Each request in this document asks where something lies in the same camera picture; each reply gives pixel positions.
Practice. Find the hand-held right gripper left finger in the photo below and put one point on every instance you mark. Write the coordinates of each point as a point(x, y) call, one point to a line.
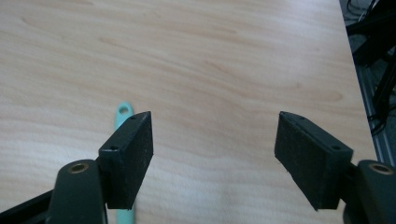
point(127, 161)

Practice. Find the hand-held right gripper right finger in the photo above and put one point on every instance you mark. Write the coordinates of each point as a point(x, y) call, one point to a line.
point(311, 161)

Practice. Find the black metal stand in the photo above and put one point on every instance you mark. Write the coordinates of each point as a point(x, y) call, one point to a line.
point(378, 40)

